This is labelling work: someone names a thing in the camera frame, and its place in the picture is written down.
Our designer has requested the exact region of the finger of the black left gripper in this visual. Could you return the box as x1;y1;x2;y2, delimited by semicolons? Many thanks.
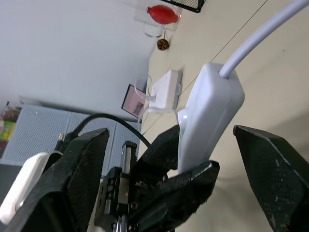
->
135;160;220;232
131;124;182;180

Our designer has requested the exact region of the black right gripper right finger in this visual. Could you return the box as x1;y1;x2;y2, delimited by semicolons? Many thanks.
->
232;125;309;232

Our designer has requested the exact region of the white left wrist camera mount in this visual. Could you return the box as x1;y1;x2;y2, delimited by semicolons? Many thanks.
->
0;151;64;225

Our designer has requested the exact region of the white inline cord switch box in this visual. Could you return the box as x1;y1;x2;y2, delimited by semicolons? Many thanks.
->
177;62;246;175

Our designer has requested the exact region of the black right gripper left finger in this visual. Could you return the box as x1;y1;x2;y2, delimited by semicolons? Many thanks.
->
4;128;110;232

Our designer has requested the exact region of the black wire mesh basket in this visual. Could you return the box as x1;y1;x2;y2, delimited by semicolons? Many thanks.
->
160;0;209;14

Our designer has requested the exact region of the grey perforated panel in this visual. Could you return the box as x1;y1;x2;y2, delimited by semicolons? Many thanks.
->
1;103;141;168

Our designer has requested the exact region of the thick white lamp cord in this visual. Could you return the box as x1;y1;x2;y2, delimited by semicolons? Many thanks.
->
218;0;309;80

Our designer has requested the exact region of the white power adapter box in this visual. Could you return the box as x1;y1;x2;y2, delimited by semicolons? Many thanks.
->
147;69;183;110

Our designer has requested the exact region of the clear acrylic stand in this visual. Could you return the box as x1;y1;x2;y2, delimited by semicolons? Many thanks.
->
133;4;181;39

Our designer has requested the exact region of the colourful boxes stack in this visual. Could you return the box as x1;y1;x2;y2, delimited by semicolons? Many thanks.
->
0;101;23;160

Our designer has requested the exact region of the red rubber air blower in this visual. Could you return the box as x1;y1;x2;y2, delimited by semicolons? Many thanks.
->
146;4;182;26

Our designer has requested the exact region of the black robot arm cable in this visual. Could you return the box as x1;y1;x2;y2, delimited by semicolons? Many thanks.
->
71;113;151;148

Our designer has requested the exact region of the thin white cable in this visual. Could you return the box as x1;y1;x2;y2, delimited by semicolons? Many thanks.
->
134;74;181;128

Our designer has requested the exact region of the brown pine cone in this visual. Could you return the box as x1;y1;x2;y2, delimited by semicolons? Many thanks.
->
156;38;170;52

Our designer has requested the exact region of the pink booklet with dark edge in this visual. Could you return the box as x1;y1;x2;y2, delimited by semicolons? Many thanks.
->
120;84;146;119

